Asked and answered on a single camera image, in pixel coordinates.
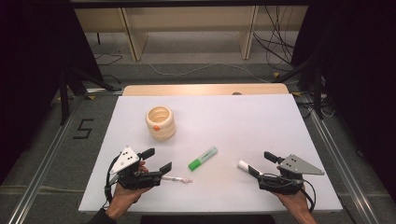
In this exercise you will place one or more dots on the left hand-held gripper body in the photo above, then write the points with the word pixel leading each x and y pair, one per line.
pixel 127 160

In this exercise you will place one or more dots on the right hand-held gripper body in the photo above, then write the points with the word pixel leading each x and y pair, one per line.
pixel 295 166

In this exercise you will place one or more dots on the white marker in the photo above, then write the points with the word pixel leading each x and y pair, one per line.
pixel 243 165

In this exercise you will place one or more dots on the cream ringed pen holder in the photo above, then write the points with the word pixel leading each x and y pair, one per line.
pixel 162 129

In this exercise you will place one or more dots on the green highlighter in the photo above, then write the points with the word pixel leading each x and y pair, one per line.
pixel 202 158

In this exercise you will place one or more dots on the person's right hand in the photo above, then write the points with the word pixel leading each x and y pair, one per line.
pixel 295 202

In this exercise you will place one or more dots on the person's left hand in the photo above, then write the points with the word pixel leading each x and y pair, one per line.
pixel 123 200

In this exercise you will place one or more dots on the white table mat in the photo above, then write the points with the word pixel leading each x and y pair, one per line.
pixel 236 124

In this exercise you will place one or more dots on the light wooden table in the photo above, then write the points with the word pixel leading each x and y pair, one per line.
pixel 186 89

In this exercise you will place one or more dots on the black tripod stand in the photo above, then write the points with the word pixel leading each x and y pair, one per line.
pixel 317 93
pixel 64 99

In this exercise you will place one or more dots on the black curtain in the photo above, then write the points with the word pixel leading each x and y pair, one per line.
pixel 361 77
pixel 31 62

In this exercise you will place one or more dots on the metal floor rail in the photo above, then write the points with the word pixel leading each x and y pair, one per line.
pixel 40 174
pixel 342 168

